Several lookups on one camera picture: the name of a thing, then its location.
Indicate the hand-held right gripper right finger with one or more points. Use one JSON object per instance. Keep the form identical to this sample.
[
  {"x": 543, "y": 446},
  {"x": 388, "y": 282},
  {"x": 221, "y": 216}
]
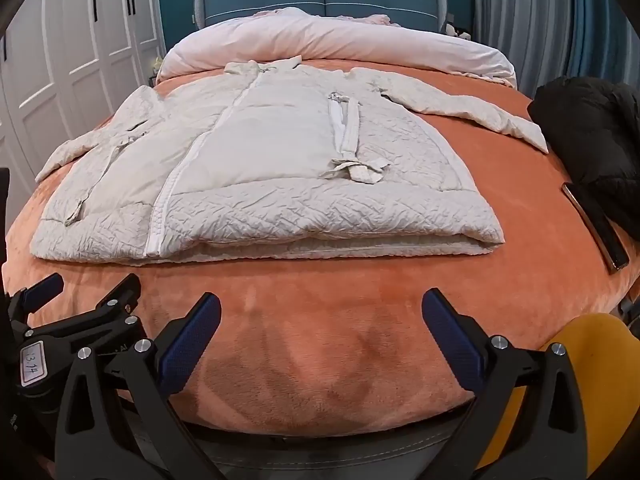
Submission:
[{"x": 451, "y": 341}]

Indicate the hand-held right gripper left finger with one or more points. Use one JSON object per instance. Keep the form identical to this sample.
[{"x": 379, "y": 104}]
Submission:
[{"x": 189, "y": 342}]

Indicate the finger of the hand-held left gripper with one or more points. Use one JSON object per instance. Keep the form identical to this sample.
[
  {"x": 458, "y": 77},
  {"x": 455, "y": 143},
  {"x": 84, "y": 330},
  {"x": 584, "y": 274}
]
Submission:
[
  {"x": 44, "y": 290},
  {"x": 117, "y": 305}
]

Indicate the white quilted coat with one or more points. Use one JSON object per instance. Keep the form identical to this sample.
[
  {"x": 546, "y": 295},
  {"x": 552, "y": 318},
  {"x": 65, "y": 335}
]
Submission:
[{"x": 280, "y": 160}]

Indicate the orange plush blanket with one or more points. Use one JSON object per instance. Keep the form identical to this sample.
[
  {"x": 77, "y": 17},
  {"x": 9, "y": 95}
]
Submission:
[{"x": 320, "y": 320}]

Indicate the yellow chair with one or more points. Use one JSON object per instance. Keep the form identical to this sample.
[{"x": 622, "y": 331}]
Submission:
[{"x": 600, "y": 385}]

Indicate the dark smartphone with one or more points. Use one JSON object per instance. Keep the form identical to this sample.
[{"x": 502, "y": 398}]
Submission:
[{"x": 597, "y": 232}]

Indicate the white wardrobe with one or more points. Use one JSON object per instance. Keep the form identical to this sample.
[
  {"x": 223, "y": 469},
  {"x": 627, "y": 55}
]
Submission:
[{"x": 60, "y": 60}]

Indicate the black jacket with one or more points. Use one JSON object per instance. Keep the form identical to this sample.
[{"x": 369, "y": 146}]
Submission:
[{"x": 585, "y": 130}]

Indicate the nightstand with small items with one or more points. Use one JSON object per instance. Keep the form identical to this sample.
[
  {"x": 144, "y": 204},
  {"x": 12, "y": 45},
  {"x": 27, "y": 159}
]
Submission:
[{"x": 457, "y": 31}]

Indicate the pink duvet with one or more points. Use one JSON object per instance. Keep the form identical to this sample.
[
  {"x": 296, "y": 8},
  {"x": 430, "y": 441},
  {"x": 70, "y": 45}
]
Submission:
[{"x": 325, "y": 40}]

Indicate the grey curtain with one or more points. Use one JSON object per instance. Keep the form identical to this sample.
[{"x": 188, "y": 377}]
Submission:
[{"x": 515, "y": 15}]

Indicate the blue curtain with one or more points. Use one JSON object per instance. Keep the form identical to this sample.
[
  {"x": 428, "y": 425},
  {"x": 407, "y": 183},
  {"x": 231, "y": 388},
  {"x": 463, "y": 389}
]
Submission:
[{"x": 595, "y": 25}]

